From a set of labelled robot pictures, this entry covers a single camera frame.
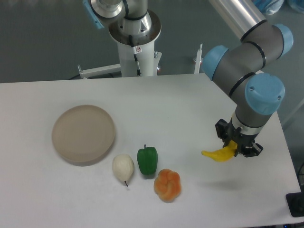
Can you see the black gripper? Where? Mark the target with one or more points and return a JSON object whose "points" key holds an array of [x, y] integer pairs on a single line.
{"points": [[241, 134]]}

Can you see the yellow toy banana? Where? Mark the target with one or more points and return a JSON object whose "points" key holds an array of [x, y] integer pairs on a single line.
{"points": [[224, 154]]}

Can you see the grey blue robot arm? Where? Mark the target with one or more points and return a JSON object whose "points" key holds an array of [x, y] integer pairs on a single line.
{"points": [[236, 72]]}

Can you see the beige round plate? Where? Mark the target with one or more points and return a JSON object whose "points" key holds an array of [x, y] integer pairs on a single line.
{"points": [[83, 135]]}

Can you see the black device at edge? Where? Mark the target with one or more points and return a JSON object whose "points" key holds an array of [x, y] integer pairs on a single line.
{"points": [[295, 203]]}

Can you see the orange knotted bread roll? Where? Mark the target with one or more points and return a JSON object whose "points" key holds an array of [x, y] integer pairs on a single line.
{"points": [[167, 185]]}

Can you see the green toy bell pepper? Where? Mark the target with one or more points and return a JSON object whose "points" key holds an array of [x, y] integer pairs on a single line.
{"points": [[147, 158]]}

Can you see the white toy pear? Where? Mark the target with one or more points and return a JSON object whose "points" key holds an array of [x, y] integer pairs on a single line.
{"points": [[123, 167]]}

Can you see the blue plastic bag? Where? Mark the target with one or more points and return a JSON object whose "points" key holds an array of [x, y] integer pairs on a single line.
{"points": [[268, 7]]}

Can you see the white right table bracket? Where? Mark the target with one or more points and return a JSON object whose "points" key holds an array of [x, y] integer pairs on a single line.
{"points": [[198, 60]]}

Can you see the white table bracket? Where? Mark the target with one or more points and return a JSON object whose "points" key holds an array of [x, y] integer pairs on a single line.
{"points": [[198, 60], [99, 71]]}

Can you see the white left table bracket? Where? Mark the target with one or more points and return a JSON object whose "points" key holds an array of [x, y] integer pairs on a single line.
{"points": [[99, 71]]}

